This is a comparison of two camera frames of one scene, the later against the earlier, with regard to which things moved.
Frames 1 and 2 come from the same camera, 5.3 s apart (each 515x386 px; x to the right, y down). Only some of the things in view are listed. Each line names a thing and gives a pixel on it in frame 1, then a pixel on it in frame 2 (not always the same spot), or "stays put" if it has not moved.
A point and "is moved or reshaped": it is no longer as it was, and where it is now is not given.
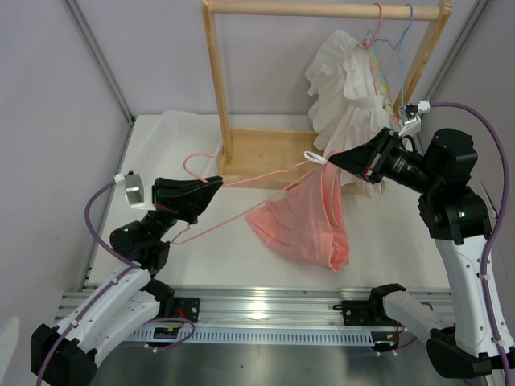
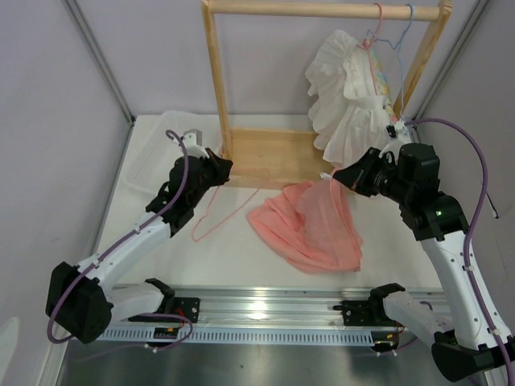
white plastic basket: x=177 y=144 stays put
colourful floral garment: x=383 y=90 stays put
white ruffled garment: x=348 y=104 stays put
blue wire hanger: x=397 y=47 stays put
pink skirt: x=308 y=219 is moved or reshaped
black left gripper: x=184 y=199 to x=220 y=166
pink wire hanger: x=231 y=183 to x=208 y=213
